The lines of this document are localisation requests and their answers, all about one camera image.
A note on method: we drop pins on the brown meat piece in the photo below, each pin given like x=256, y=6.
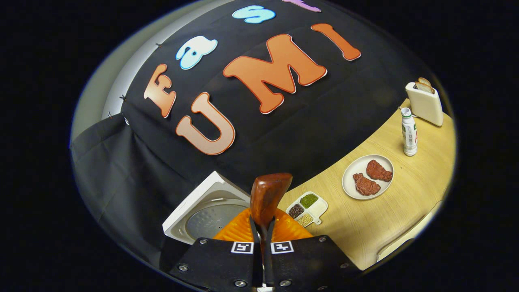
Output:
x=379, y=171
x=366, y=185

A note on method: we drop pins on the white divided bean dish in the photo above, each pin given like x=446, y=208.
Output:
x=318, y=209

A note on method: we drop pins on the white toaster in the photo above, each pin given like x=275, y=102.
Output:
x=425, y=105

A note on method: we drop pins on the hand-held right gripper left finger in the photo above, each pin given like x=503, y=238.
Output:
x=215, y=263

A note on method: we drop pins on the round white plate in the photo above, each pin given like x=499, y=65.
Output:
x=352, y=166

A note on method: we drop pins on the white rice cooker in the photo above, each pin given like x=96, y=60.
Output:
x=190, y=211

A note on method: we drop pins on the toasted bread slice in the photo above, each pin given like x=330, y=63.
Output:
x=424, y=87
x=425, y=80

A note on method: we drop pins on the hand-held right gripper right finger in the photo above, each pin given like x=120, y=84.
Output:
x=308, y=263

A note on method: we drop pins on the brown wooden spoon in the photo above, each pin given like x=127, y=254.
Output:
x=267, y=194

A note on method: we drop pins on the white bottle with green label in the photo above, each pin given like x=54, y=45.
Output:
x=409, y=134

